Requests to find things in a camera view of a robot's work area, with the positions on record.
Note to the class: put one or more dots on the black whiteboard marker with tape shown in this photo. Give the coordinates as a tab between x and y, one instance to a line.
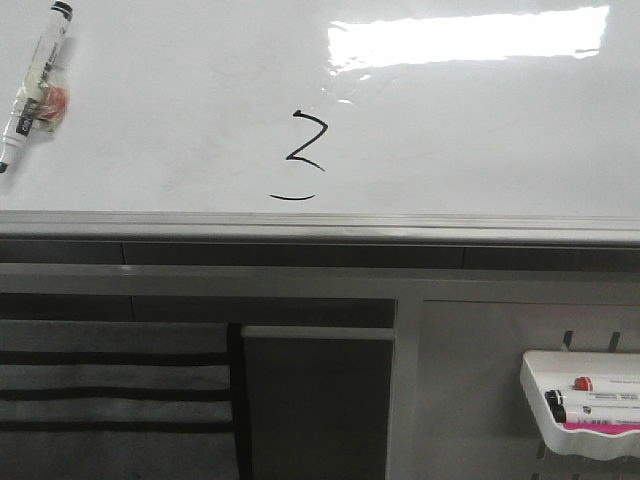
31	103

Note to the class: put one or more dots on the dark grey panel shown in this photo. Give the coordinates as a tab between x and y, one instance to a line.
319	401

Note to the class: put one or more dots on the white plastic marker tray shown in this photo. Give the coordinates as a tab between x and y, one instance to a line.
542	371

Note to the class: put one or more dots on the upper black capped marker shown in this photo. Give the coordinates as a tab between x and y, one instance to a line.
590	398

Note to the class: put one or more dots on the black capped marker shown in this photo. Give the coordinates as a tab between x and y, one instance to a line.
590	398
598	415

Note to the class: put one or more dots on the grey black striped fabric organizer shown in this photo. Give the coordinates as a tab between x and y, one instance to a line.
128	400

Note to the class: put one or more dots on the lower black capped marker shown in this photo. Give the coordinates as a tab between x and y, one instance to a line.
598	415

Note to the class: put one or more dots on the red capped marker in tray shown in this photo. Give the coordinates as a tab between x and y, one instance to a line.
600	384

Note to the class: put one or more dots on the pink eraser in tray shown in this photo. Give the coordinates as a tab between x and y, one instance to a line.
608	429

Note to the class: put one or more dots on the white whiteboard with grey frame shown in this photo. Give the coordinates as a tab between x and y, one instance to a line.
470	121

